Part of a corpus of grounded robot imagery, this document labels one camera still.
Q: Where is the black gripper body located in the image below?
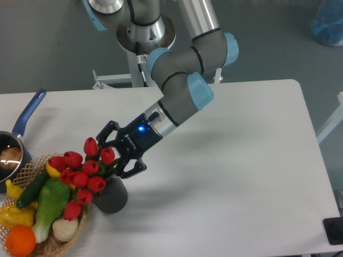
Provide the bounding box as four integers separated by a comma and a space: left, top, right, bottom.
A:
114, 113, 163, 160

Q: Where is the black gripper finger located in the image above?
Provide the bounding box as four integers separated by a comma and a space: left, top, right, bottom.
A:
96, 120, 120, 150
114, 157, 147, 179

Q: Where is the red tulip bouquet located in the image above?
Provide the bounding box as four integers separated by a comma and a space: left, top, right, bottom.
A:
62, 137, 119, 221

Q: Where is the dark grey ribbed vase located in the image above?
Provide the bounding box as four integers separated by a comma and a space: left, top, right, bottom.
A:
92, 176, 128, 214

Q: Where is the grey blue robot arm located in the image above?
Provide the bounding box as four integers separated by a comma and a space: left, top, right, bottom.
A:
83, 1, 238, 178

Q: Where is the yellow squash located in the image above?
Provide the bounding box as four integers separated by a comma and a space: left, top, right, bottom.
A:
46, 156, 76, 191

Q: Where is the green bok choy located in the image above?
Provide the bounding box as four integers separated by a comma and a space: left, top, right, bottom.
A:
32, 177, 71, 244

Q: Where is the dark green cucumber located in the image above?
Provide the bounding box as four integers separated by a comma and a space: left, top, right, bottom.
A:
16, 169, 50, 208

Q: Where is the bread roll in pan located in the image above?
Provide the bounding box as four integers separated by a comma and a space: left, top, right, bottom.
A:
1, 147, 22, 170

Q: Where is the white garlic bulb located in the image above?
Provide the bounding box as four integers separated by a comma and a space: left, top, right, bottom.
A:
53, 218, 78, 242

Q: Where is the yellow banana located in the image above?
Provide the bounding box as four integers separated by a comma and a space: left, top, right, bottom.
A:
5, 179, 38, 210

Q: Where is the woven wicker basket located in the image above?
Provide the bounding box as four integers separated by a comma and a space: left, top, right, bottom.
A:
0, 153, 87, 257

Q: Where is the yellow corn cob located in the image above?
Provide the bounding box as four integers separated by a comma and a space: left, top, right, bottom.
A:
1, 204, 35, 230

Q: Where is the orange fruit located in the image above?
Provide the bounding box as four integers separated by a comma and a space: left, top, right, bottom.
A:
5, 225, 36, 256

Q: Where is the black device at edge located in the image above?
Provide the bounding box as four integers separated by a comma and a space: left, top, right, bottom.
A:
323, 217, 343, 245

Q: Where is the blue plastic bag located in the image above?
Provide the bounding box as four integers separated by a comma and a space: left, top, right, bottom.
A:
310, 0, 342, 47

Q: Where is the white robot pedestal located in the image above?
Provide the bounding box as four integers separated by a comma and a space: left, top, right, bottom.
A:
92, 14, 223, 89

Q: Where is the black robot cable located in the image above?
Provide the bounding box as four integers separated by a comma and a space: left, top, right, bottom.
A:
135, 41, 149, 88

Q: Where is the blue handled saucepan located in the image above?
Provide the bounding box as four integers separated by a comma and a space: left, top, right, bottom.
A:
1, 89, 47, 193

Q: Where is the white frame at right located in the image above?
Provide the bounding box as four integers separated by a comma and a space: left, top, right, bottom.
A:
316, 92, 342, 144

